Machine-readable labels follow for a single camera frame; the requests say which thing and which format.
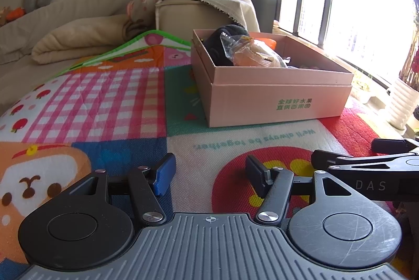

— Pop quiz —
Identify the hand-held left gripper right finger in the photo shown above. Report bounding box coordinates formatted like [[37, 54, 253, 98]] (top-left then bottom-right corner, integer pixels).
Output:
[[245, 154, 371, 226]]

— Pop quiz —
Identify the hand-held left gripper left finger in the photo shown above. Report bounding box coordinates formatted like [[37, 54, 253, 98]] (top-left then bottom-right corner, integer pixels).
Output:
[[70, 153, 177, 225]]

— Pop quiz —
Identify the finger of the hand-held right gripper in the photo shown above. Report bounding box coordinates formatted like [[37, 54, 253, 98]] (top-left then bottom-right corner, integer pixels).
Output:
[[311, 150, 419, 170], [371, 138, 419, 155]]

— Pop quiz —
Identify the pink cardboard box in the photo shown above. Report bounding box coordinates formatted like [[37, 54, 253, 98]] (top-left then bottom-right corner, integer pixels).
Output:
[[191, 29, 355, 128]]

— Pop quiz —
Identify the packaged bread bun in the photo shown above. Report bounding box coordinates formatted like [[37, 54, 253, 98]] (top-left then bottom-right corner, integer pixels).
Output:
[[220, 35, 289, 69]]

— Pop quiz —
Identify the black cloth item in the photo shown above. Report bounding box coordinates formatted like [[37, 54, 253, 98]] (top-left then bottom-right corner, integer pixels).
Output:
[[201, 24, 251, 66]]

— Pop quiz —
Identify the white ribbed plant pot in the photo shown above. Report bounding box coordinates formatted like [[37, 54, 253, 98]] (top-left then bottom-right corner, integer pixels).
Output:
[[387, 77, 419, 131]]

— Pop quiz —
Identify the white pot with sprouts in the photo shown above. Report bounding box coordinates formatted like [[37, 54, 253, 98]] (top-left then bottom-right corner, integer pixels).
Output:
[[351, 71, 374, 104]]

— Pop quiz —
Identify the colourful printed play mat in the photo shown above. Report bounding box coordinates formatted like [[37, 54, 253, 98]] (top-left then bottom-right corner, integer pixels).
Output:
[[0, 30, 419, 271]]

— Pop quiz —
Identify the orange plastic item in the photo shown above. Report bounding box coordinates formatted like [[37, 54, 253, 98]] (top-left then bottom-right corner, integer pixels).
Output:
[[250, 32, 278, 49]]

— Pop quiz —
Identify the beige folded quilt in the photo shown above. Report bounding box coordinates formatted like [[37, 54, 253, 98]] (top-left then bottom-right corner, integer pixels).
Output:
[[31, 13, 145, 65]]

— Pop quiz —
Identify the beige ottoman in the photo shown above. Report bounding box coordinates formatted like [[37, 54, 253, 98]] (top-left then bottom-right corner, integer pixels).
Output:
[[155, 0, 241, 40]]

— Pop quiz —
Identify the beige trimmed cloth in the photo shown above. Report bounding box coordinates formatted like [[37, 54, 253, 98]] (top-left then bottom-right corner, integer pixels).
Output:
[[191, 0, 261, 34]]

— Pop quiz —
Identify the beige sofa cushion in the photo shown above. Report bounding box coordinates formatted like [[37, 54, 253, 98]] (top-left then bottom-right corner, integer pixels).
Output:
[[0, 0, 131, 65]]

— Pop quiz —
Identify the orange plush toy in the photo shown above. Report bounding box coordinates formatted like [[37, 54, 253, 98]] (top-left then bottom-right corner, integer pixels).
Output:
[[7, 7, 26, 22]]

